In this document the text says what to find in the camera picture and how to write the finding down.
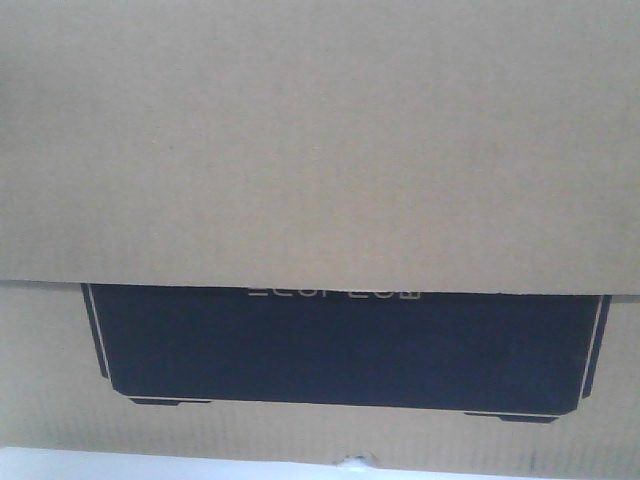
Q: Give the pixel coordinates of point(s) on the brown cardboard box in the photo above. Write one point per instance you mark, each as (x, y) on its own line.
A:
(446, 146)

